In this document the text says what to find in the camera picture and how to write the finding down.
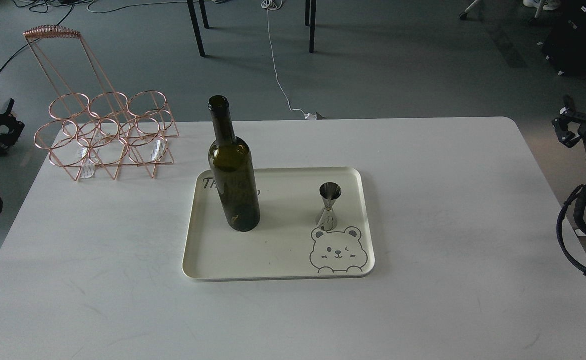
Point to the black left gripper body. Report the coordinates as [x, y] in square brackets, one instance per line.
[10, 129]

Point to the dark green wine bottle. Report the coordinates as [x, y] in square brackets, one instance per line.
[230, 161]

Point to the silver steel jigger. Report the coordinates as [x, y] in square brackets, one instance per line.
[326, 220]

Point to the black equipment case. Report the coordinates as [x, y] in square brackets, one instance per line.
[565, 46]

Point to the black table leg left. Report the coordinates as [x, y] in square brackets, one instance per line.
[196, 25]

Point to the black table leg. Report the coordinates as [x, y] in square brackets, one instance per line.
[196, 25]
[310, 21]

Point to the cream bear print tray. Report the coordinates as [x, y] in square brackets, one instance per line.
[286, 244]

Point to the black table leg right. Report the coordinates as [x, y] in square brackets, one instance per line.
[310, 21]

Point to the rose gold wire bottle rack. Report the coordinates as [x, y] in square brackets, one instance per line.
[107, 131]

